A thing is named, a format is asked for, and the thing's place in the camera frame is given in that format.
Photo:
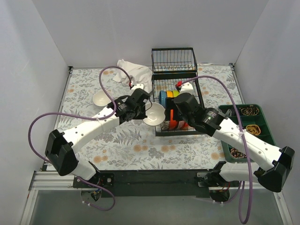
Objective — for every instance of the lime green bowl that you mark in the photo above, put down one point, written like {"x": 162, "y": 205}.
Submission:
{"x": 175, "y": 93}

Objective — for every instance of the floral table mat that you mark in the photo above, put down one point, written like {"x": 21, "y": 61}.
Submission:
{"x": 134, "y": 145}

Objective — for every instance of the blue bowl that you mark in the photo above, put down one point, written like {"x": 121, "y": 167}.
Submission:
{"x": 162, "y": 98}

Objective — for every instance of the pink patterned bowl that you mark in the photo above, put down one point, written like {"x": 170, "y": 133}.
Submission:
{"x": 181, "y": 124}

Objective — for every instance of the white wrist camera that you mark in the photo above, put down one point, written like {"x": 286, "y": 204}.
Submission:
{"x": 186, "y": 88}
{"x": 137, "y": 86}

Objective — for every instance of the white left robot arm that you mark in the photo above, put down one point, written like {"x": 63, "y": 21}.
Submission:
{"x": 62, "y": 147}

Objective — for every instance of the crumpled white cloth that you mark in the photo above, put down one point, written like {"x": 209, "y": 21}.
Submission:
{"x": 138, "y": 74}

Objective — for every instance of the white ceramic bowl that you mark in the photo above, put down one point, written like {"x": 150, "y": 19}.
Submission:
{"x": 155, "y": 114}
{"x": 101, "y": 99}

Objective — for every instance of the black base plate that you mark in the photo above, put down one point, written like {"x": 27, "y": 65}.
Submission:
{"x": 198, "y": 183}

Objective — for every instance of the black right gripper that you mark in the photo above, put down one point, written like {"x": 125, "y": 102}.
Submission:
{"x": 170, "y": 108}

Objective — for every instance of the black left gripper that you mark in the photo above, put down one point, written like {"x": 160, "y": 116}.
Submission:
{"x": 142, "y": 108}

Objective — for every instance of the green compartment tray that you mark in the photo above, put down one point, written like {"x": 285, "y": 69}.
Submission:
{"x": 254, "y": 121}

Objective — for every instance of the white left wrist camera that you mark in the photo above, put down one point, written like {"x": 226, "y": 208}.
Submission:
{"x": 137, "y": 86}

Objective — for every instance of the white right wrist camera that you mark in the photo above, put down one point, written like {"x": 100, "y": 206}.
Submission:
{"x": 186, "y": 88}

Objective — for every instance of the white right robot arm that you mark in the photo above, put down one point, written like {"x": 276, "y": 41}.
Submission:
{"x": 269, "y": 165}

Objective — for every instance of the dark patterned bowl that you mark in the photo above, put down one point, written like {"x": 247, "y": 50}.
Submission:
{"x": 165, "y": 125}

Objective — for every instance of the yellow orange bowl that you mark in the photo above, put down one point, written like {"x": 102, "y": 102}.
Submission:
{"x": 169, "y": 94}

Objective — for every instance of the black wire basket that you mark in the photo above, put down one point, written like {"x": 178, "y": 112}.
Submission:
{"x": 173, "y": 60}

